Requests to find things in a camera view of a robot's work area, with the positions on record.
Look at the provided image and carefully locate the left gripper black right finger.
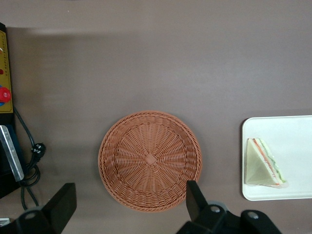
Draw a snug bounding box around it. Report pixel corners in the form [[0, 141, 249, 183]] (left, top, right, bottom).
[[185, 180, 229, 228]]

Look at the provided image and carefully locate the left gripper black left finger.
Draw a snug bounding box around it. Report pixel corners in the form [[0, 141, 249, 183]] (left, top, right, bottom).
[[42, 182, 78, 234]]

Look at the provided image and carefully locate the triangle sandwich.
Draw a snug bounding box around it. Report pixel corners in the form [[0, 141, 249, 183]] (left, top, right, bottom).
[[244, 137, 290, 189]]

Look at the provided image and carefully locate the round brown wicker basket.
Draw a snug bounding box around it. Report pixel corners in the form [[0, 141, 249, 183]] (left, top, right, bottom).
[[97, 110, 203, 213]]

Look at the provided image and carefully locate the cream rectangular plastic tray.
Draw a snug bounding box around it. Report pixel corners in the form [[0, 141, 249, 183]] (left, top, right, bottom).
[[241, 115, 312, 201]]

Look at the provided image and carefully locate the black appliance with yellow panel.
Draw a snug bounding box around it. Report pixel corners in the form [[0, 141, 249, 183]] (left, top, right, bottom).
[[0, 22, 25, 199]]

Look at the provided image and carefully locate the red emergency stop button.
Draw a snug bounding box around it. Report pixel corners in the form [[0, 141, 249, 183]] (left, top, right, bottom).
[[0, 87, 12, 103]]

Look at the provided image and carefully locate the black power cable with plug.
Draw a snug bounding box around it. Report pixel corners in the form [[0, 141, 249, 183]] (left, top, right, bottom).
[[13, 105, 47, 212]]

